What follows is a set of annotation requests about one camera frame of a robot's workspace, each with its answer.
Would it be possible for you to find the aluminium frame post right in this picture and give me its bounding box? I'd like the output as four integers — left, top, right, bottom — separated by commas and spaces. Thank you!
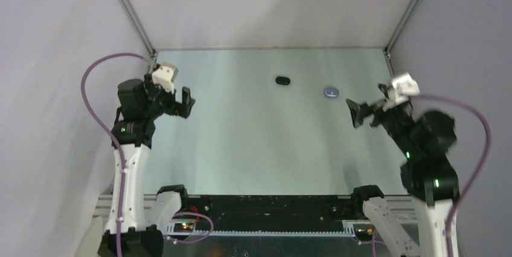
384, 0, 421, 60

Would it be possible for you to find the purple earbud charging case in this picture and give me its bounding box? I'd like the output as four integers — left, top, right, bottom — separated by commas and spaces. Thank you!
324, 86, 339, 98

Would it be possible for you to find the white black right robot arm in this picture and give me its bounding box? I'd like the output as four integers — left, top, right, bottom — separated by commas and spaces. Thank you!
346, 98, 461, 256

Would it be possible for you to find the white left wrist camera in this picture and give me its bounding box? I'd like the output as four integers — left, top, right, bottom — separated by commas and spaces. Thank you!
151, 63, 179, 94

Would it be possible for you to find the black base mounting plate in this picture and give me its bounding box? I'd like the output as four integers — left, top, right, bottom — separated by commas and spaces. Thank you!
181, 195, 367, 233

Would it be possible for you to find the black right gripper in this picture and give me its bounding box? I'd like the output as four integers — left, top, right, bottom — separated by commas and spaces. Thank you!
345, 82, 420, 156

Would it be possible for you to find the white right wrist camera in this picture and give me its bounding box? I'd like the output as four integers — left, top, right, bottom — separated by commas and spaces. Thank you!
378, 73, 420, 109

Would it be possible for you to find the aluminium frame post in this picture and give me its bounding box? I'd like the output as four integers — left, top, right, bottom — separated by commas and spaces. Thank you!
384, 0, 421, 60
118, 0, 156, 57

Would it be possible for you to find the aluminium frame post left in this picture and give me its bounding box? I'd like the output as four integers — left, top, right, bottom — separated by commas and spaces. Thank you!
118, 0, 156, 57

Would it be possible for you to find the grey slotted cable duct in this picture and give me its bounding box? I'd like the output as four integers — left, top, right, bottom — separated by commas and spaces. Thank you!
164, 223, 356, 237

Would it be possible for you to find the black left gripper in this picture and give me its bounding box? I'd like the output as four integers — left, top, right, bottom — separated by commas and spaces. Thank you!
143, 74, 194, 120

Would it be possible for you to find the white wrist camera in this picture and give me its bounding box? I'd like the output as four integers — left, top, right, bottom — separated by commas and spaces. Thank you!
378, 73, 420, 109
151, 63, 179, 94

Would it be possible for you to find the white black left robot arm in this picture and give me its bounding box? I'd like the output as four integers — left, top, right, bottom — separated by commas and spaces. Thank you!
104, 79, 196, 256

